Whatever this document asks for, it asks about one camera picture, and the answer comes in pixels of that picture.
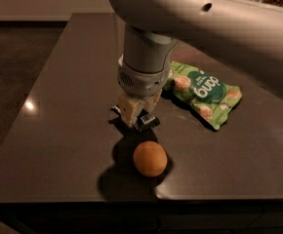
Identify green dang snack bag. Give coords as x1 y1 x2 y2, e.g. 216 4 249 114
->
163 61 242 131

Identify dark cabinet drawers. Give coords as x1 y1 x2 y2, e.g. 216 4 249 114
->
0 201 283 234

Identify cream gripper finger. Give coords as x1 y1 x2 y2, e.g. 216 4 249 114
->
118 92 144 128
143 90 162 112

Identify orange fruit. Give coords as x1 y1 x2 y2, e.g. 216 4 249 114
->
133 141 168 177

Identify black rxbar chocolate bar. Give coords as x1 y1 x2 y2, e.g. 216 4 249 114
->
111 104 160 133

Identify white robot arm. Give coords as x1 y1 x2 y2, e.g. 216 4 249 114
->
109 0 283 127

